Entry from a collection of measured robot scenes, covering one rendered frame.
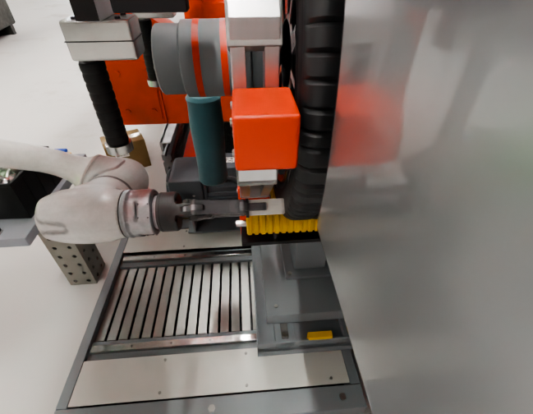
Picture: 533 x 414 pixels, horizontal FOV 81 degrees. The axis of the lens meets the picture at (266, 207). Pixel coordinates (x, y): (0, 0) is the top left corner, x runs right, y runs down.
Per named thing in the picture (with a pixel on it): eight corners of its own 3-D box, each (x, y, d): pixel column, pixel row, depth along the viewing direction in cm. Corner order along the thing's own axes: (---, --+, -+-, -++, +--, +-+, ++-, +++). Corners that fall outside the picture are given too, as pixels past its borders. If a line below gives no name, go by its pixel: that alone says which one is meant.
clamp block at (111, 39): (138, 61, 44) (127, 16, 40) (71, 62, 43) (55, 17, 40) (146, 51, 47) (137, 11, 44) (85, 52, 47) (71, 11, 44)
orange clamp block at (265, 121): (287, 135, 45) (298, 170, 38) (232, 137, 44) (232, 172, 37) (290, 85, 40) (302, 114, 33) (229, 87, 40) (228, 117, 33)
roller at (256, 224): (357, 233, 76) (361, 216, 73) (236, 241, 75) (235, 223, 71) (350, 218, 81) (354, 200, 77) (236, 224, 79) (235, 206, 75)
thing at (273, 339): (375, 348, 95) (383, 332, 89) (257, 358, 93) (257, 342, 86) (334, 233, 133) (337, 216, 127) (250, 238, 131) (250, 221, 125)
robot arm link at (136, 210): (118, 238, 54) (153, 236, 54) (117, 186, 54) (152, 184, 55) (137, 237, 63) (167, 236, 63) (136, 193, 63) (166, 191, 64)
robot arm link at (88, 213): (110, 198, 52) (135, 172, 63) (11, 202, 51) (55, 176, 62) (124, 253, 56) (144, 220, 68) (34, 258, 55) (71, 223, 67)
